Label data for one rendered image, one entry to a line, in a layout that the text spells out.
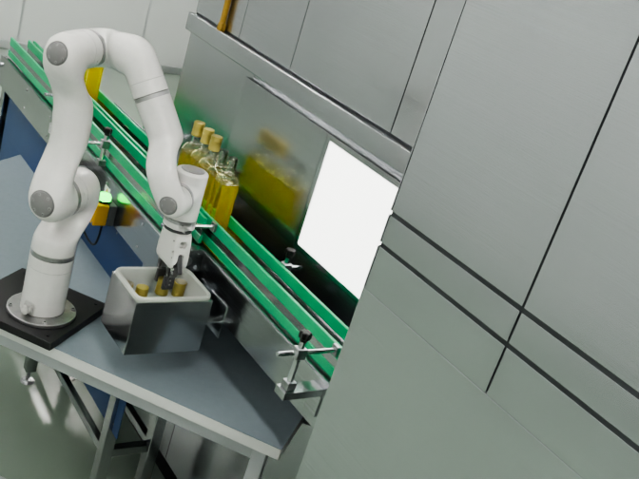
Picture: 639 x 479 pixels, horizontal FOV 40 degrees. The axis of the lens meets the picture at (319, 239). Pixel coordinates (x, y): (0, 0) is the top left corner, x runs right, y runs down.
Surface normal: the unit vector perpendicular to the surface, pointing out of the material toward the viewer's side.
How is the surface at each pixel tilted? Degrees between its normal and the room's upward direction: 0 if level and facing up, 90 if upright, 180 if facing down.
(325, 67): 90
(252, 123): 90
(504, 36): 90
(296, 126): 90
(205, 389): 0
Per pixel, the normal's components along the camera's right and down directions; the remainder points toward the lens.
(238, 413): 0.29, -0.89
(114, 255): -0.80, -0.02
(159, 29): 0.53, 0.46
